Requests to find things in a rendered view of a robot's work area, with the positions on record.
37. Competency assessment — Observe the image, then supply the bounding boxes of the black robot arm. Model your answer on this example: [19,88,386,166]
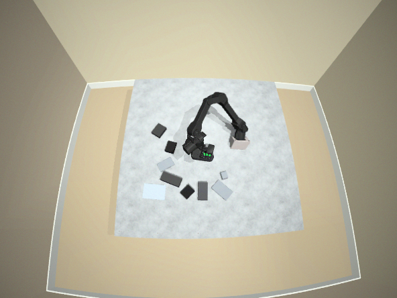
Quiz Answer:
[182,92,248,159]

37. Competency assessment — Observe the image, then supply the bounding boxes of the dark grey switch panel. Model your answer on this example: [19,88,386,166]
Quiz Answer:
[191,151,214,162]

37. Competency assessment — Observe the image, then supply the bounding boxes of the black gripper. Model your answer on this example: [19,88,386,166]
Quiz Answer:
[196,143,215,155]

